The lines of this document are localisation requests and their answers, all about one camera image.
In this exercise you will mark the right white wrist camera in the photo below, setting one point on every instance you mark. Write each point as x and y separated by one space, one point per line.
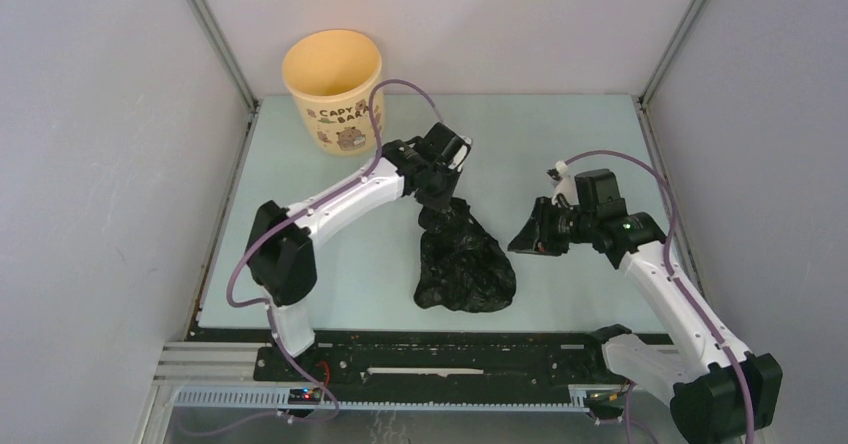
565 192

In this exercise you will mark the left aluminium frame post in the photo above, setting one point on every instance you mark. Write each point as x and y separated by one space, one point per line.
220 45

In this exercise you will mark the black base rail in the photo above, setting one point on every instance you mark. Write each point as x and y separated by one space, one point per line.
445 366

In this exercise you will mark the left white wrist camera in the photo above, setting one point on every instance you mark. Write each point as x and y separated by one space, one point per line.
457 152

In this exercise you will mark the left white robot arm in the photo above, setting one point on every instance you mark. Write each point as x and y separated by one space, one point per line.
283 242

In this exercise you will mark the right aluminium frame post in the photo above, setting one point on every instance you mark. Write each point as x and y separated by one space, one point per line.
676 43

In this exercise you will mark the black trash bag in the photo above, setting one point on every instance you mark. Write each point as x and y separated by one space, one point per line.
463 268

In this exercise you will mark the yellow capybara trash bin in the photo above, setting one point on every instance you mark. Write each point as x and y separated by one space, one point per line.
331 75

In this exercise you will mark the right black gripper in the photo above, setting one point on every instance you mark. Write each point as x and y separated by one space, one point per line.
537 236

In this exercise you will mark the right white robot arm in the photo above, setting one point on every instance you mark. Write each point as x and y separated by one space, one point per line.
716 388

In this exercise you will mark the small electronics board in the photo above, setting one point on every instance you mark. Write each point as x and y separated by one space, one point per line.
305 396

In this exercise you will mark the white cable duct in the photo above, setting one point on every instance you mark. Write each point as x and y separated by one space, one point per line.
275 398

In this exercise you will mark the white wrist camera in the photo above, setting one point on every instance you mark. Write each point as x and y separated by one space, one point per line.
457 152
565 192

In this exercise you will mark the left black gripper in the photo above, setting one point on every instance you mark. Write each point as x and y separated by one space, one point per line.
443 201

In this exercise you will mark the aluminium frame post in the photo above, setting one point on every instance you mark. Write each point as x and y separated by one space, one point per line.
676 43
220 45

